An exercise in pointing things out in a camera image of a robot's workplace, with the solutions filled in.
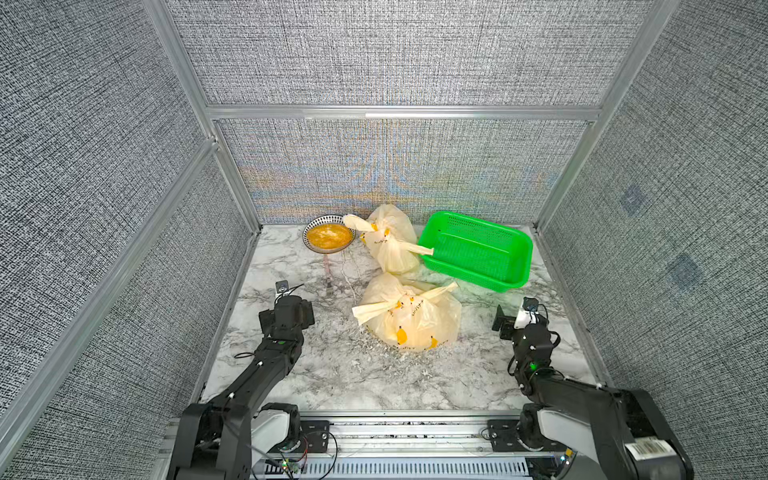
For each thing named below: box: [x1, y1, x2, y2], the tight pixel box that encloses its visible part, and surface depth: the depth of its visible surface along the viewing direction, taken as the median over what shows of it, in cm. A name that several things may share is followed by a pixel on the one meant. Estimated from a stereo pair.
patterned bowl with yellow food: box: [302, 214, 356, 254], surface depth 112 cm
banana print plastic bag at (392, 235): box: [342, 204, 434, 272], surface depth 95 cm
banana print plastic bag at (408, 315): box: [352, 273, 462, 351], surface depth 85 cm
